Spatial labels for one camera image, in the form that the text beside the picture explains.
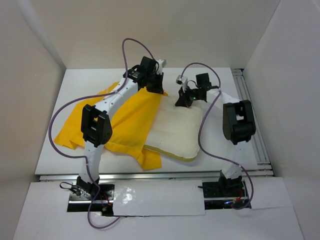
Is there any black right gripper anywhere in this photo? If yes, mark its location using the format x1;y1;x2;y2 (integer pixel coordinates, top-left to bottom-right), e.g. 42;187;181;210
175;84;201;108

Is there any cream white pillow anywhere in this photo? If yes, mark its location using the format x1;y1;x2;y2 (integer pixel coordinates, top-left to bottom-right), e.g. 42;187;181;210
144;96;203;162

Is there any yellow printed pillowcase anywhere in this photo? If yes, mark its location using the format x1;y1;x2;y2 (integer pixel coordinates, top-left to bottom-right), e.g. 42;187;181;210
54;88;168;171

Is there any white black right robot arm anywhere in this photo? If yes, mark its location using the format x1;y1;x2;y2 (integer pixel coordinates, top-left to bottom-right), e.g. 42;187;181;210
175;73;256;197

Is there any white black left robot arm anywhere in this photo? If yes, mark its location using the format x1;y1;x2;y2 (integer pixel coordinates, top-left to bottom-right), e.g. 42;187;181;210
76;56;167;200

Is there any white cover sheet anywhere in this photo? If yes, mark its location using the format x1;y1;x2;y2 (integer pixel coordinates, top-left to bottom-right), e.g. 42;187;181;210
112;179;206;217

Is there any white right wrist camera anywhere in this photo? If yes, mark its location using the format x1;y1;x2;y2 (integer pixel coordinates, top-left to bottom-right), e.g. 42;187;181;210
175;75;188;92

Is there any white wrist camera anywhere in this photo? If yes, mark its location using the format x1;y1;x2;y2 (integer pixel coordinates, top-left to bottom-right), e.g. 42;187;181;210
175;75;188;92
156;59;167;75

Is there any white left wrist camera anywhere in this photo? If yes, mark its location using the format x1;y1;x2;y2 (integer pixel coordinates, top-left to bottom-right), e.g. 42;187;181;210
156;59;167;75

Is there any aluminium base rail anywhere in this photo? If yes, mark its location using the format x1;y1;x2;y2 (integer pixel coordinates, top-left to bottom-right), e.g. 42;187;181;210
38;169;275;208

